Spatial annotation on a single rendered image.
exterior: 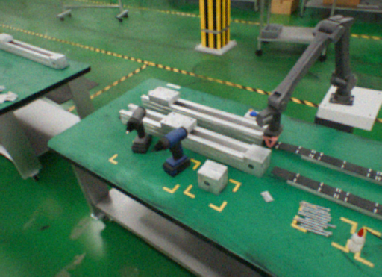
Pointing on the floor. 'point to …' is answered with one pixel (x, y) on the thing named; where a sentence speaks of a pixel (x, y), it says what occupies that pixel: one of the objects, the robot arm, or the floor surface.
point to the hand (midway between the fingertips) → (271, 142)
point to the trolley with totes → (304, 34)
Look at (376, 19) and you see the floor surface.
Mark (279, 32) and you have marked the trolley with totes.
